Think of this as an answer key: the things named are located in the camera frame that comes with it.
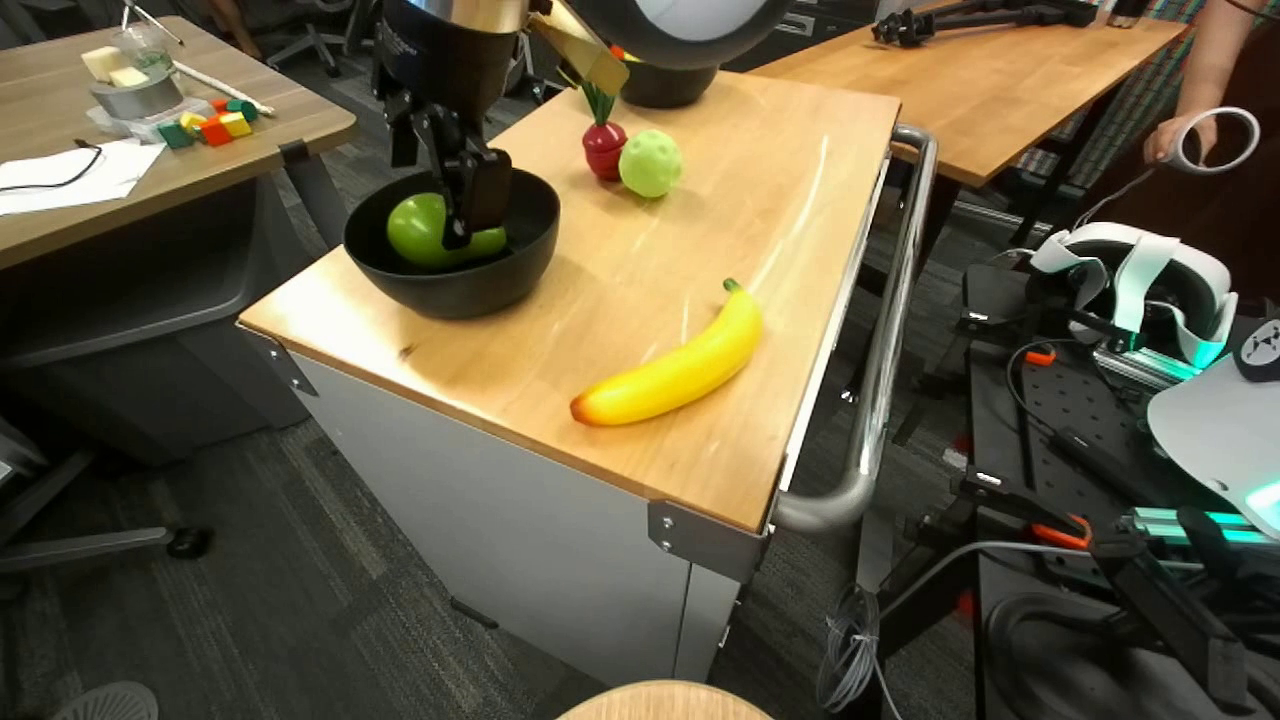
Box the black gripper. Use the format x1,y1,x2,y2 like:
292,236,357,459
379,29,518,254

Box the green toy apple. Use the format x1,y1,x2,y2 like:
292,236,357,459
385,189,514,274

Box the red toy radish green leaves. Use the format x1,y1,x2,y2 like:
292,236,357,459
581,75,633,189

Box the light green dimpled ball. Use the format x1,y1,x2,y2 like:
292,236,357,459
617,123,686,202

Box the yellow toy banana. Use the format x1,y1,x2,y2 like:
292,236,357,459
569,274,766,431

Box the person forearm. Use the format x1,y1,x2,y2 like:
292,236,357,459
1177,0,1280,130

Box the person hand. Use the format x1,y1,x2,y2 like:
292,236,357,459
1138,111,1215,167

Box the small black bowl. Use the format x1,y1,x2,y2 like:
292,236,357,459
341,163,563,322

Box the thin white stick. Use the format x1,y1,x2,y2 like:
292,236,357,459
120,0,279,119

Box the colourful toy blocks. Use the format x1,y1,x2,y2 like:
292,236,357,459
154,90,262,151

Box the white paper sheets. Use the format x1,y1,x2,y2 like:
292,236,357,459
0,137,170,220

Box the wooden butcher block table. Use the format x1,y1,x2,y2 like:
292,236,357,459
235,64,944,690

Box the wooden office table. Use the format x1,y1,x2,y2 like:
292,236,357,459
0,13,361,274

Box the black mesh office chair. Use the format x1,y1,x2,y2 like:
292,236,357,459
0,410,217,578

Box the black device on table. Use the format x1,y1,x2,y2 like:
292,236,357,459
871,0,1103,52

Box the wooden side table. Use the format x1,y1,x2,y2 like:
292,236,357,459
752,0,1192,191

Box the round wooden stool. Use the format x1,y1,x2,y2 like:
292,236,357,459
556,675,776,720

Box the black perforated breadboard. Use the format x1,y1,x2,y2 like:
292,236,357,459
954,254,1280,720

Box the white VR headset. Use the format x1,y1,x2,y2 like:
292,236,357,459
1024,215,1245,391

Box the grey curved shell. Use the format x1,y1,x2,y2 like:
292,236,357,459
1145,351,1280,538

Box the black stand tubes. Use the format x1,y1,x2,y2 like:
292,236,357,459
852,510,1262,714

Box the silver cart handle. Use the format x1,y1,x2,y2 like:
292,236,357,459
773,123,944,538

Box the white ring VR controller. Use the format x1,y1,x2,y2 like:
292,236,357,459
1171,102,1262,179

